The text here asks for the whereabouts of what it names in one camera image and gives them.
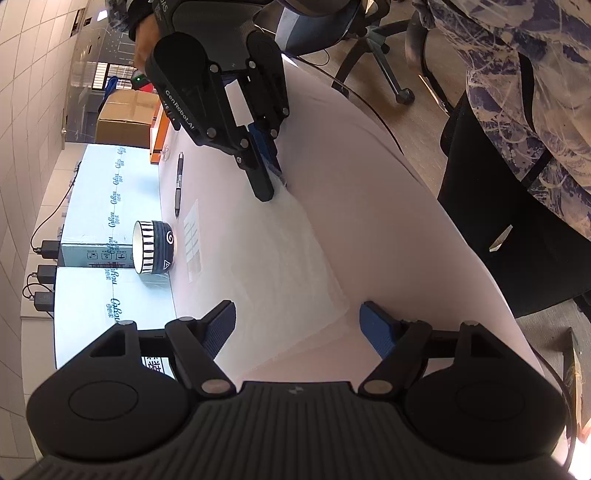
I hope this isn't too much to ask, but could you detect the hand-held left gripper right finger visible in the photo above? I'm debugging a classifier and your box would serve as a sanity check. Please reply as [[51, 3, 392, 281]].
[[358, 301, 532, 398]]

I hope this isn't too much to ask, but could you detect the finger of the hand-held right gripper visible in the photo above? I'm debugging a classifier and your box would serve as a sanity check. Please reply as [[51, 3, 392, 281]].
[[158, 65, 278, 203], [238, 62, 291, 175]]

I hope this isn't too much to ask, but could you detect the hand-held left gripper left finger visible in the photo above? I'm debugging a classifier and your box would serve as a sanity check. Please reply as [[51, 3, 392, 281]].
[[69, 300, 237, 398]]

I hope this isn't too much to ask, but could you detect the white foam bag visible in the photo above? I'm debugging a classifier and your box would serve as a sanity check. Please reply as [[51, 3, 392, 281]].
[[203, 173, 352, 377]]

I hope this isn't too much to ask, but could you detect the person's right hand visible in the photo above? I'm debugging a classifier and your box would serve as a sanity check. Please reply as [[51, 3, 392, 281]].
[[133, 15, 163, 71]]

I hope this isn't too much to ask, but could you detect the grey pen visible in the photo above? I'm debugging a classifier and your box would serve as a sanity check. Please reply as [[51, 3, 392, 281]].
[[174, 151, 185, 219]]

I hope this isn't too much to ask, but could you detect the brown cardboard carton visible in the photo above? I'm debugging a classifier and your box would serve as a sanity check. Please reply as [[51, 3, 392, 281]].
[[95, 89, 162, 149]]

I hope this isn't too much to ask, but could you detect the white gridded paper slip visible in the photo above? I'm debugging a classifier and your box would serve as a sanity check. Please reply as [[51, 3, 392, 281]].
[[183, 199, 204, 280]]

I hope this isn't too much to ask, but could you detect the orange box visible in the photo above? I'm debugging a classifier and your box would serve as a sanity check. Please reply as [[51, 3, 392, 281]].
[[149, 99, 174, 163]]

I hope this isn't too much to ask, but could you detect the blue striped ceramic bowl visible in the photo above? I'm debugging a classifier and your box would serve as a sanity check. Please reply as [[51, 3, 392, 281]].
[[132, 220, 177, 276]]

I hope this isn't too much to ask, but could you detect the labelled light blue carton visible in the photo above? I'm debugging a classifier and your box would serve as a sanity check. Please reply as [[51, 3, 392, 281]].
[[53, 265, 178, 379]]

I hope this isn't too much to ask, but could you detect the plain light blue carton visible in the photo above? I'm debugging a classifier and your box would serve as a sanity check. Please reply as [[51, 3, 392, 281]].
[[59, 144, 163, 269]]

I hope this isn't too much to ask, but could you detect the person's patterned jacket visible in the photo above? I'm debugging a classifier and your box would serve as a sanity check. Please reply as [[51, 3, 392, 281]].
[[411, 0, 591, 245]]

